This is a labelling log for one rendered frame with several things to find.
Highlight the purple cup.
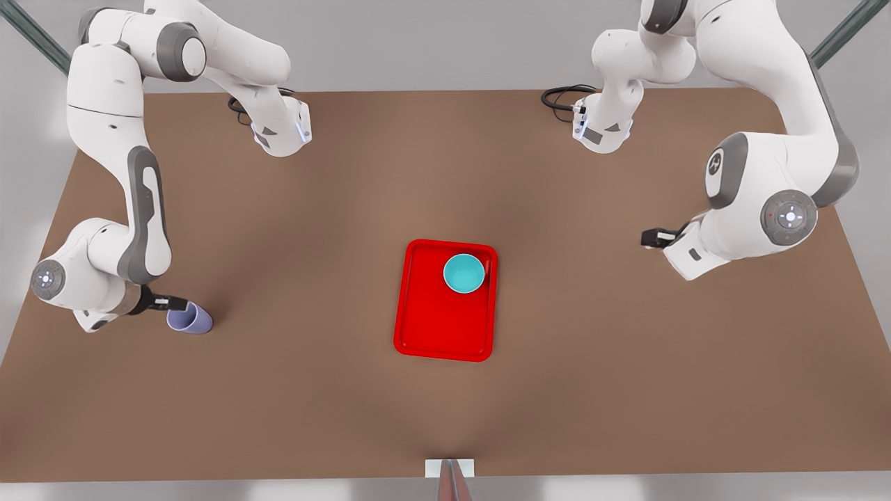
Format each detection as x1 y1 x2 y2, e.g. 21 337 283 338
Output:
166 301 214 336

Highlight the teal bowl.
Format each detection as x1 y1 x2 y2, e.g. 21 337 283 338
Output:
443 253 487 295

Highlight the red tray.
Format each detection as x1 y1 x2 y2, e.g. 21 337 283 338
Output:
393 239 499 363

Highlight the black cable loop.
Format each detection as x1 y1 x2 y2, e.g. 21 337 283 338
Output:
541 84 601 125
228 86 297 128

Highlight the silver frame post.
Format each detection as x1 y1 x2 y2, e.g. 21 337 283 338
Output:
0 0 72 76
425 457 477 501
810 0 891 70

